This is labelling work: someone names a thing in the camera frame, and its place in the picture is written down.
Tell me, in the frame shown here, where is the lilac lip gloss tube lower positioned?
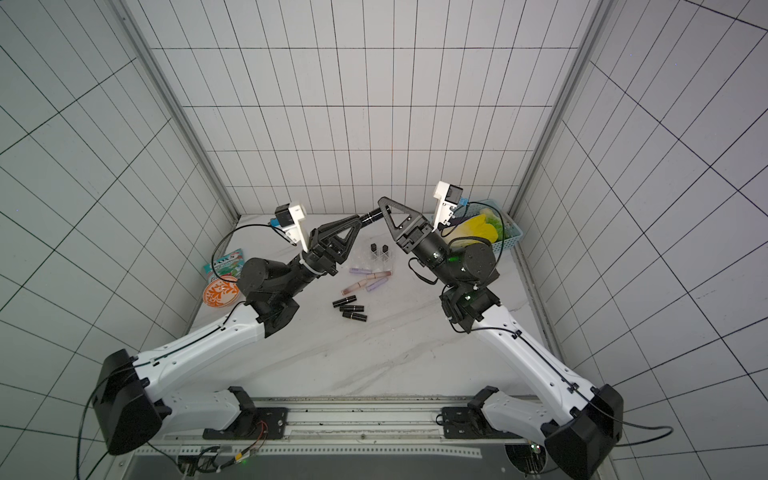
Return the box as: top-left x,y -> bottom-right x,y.
365,277 -> 389,292

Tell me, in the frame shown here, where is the teal plastic basket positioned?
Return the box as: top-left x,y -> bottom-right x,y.
467,199 -> 524,254

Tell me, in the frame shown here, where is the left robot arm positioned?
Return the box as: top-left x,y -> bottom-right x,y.
89,210 -> 381,456

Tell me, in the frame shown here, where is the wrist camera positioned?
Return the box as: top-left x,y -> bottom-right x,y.
433,181 -> 463,230
274,203 -> 309,252

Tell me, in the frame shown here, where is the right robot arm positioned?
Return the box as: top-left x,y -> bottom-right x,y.
378,197 -> 624,479

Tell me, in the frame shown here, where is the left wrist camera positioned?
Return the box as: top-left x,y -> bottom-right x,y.
274,203 -> 309,252

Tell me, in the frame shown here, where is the orange patterned cup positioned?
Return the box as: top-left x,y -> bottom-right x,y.
202,275 -> 240,308

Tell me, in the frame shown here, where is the black lipstick lowest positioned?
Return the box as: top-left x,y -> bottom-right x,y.
341,311 -> 367,322

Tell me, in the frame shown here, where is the clear acrylic lipstick organizer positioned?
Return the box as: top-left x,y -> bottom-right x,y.
345,235 -> 397,273

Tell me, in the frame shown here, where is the green candy packet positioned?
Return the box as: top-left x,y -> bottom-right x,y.
203,249 -> 245,283

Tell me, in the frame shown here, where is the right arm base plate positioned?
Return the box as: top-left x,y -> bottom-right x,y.
435,407 -> 520,440

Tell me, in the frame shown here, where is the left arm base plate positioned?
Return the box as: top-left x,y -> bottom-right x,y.
203,407 -> 289,441

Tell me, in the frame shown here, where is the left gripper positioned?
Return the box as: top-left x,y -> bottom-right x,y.
282,214 -> 367,296

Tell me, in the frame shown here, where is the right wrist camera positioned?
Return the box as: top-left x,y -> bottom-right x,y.
433,181 -> 463,230

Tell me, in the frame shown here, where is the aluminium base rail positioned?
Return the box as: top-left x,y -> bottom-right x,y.
132,397 -> 553,465

